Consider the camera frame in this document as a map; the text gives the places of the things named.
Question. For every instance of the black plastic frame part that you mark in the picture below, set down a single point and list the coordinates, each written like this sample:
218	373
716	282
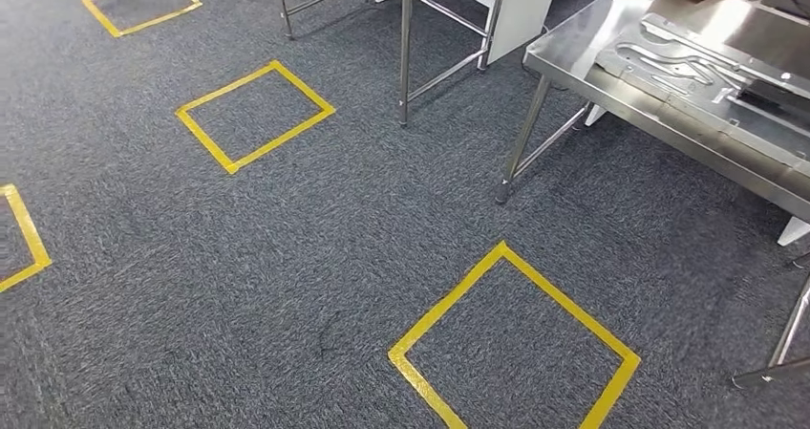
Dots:
778	97

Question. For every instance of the stainless steel workbench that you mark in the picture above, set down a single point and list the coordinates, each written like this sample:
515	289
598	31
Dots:
569	53

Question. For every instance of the steel side table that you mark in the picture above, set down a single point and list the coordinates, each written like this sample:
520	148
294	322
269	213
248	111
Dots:
405	53

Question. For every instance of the white board panel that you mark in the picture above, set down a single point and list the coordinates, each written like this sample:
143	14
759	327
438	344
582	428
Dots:
525	8

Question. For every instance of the stamped sheet metal panel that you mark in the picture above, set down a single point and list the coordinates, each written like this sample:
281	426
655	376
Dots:
664	65

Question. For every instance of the yellow tape floor square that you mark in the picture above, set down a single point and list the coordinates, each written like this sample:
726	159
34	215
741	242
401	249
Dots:
25	223

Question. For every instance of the steel frame table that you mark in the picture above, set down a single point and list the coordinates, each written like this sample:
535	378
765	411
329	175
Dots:
282	2

